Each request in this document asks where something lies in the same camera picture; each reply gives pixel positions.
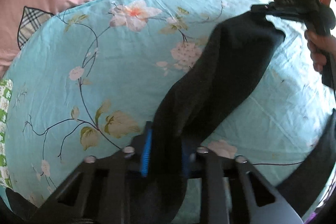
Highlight light blue floral bedsheet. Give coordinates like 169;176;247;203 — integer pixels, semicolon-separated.
1;0;335;223

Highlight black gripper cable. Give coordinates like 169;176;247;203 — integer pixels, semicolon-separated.
252;82;336;167

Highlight black pants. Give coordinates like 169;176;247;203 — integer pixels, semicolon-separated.
129;12;285;223

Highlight green white checkered pillow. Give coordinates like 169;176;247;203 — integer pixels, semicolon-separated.
0;79;13;188

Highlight person's right hand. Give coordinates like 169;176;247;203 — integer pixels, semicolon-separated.
305;30;336;73

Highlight purple cloth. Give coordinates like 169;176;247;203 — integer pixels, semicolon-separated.
305;212;319;224

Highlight person's black trouser leg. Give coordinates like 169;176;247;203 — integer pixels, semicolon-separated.
276;110;335;217

